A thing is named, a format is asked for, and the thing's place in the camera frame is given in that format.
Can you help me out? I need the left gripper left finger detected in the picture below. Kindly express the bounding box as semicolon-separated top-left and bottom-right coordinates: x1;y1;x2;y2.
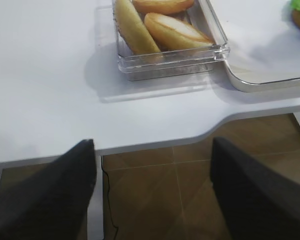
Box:
0;139;97;240

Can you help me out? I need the thin black floor cable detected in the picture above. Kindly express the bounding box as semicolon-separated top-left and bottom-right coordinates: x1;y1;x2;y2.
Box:
100;155;119;240

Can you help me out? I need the upper bun half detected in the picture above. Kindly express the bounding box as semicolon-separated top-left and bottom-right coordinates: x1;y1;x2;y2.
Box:
132;0;195;15

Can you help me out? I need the front bun half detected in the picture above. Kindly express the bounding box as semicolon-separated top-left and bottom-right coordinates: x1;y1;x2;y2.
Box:
144;12;215;51

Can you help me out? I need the left leaning bun half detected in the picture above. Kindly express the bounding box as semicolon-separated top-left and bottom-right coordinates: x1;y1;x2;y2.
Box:
113;0;161;55

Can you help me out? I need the white parchment paper sheet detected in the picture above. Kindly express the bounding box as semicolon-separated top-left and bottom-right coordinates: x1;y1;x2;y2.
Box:
209;0;300;85

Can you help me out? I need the clear bun container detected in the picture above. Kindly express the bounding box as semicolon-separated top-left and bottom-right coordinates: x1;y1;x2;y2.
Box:
94;0;231;105

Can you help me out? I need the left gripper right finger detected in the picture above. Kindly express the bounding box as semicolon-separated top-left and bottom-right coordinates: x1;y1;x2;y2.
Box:
210;137;300;240

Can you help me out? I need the metal baking tray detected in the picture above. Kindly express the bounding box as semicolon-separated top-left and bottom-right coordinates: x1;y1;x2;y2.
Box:
197;0;300;93

